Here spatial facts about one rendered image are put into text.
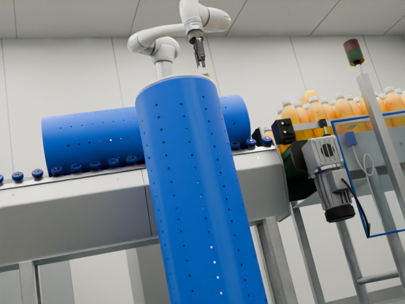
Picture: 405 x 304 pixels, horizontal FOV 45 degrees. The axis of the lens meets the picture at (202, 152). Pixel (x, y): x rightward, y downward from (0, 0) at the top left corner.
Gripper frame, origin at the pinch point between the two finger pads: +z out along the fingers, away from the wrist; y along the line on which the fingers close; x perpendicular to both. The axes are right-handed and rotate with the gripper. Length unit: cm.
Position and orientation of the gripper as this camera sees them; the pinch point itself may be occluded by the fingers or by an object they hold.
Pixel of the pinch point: (203, 70)
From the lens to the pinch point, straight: 236.2
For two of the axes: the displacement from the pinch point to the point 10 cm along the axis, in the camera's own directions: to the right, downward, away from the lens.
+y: 1.4, -3.4, -9.3
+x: 9.7, -1.4, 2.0
